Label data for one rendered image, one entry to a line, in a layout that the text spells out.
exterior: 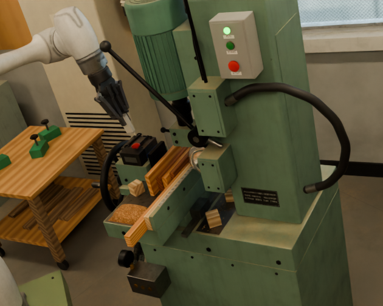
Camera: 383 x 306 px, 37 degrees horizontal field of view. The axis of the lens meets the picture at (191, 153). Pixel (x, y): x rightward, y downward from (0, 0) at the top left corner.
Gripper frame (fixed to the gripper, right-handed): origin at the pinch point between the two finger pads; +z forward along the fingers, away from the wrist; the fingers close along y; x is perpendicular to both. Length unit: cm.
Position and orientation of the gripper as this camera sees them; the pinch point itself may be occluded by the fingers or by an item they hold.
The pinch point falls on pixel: (126, 124)
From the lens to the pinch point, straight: 193.3
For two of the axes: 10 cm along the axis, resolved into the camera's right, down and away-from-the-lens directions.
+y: 4.8, -5.3, 7.0
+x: -7.6, 1.4, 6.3
